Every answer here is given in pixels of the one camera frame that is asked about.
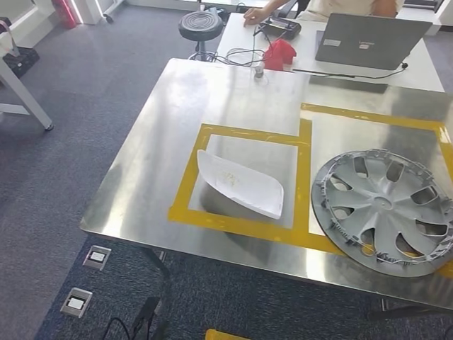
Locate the white plastic cover part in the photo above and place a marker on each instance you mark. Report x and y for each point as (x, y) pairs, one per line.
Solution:
(244, 185)

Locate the steel workbench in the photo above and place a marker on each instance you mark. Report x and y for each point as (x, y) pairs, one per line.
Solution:
(159, 150)

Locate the yellow tape rectangle outline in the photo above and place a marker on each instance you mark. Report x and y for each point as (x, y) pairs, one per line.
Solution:
(191, 173)

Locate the small metal cylinder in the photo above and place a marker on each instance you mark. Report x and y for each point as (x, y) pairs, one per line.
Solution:
(259, 70)

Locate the white desk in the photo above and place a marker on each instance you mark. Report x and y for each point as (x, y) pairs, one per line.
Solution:
(237, 40)

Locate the red cloth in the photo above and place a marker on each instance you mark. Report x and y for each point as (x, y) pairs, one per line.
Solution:
(280, 54)

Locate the black round stool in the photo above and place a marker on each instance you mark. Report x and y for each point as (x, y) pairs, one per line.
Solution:
(200, 24)

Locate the black handheld controller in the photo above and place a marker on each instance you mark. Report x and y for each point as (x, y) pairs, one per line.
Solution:
(280, 28)

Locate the person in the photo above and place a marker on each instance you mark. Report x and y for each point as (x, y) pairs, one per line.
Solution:
(258, 14)

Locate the yellow floor tape square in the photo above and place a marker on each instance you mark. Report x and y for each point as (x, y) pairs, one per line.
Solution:
(223, 335)

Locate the metal floor socket plate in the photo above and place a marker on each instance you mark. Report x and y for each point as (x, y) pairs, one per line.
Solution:
(76, 303)
(96, 257)

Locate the silver wheel hubcap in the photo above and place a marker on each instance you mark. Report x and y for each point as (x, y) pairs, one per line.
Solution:
(382, 206)

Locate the dark grey laptop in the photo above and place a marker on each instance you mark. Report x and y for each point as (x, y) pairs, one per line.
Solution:
(369, 43)

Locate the black floor box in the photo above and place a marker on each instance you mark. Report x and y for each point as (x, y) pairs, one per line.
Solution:
(22, 58)

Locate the white table frame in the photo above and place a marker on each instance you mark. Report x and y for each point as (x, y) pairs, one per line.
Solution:
(25, 96)

